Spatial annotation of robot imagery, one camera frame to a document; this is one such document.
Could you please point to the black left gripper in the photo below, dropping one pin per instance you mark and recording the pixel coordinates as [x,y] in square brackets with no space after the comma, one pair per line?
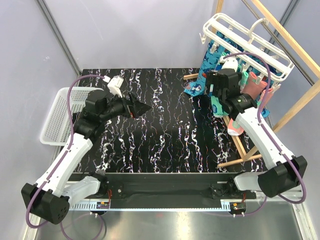
[133,108]

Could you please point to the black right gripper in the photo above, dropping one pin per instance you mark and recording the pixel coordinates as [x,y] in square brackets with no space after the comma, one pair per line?
[211,78]

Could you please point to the mint green sock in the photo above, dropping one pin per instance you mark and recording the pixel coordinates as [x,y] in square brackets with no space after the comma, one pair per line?
[217,107]
[243,80]

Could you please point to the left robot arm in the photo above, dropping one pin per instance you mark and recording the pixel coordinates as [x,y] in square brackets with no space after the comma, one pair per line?
[49,198]

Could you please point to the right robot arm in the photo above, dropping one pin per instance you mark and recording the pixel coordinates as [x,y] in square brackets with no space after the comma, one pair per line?
[284,170]

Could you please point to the white clip sock hanger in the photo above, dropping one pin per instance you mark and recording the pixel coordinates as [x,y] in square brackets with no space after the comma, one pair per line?
[249,41]

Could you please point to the pink sock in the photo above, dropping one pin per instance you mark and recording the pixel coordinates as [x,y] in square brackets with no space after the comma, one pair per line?
[252,88]
[265,96]

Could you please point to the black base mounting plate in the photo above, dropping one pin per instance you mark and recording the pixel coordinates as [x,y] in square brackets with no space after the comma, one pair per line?
[222,178]

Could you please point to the white plastic basket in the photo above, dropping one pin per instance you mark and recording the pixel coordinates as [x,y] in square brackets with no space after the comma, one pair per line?
[57,128]

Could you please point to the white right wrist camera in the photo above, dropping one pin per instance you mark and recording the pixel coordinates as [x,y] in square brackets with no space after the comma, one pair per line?
[229,63]

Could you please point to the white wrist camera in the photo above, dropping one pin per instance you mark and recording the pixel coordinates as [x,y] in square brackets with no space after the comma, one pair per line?
[114,84]
[229,63]

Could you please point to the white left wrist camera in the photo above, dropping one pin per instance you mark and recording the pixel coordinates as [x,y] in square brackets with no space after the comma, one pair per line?
[114,84]

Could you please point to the aluminium rail with cable duct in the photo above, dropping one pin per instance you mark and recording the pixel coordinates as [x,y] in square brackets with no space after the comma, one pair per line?
[157,196]

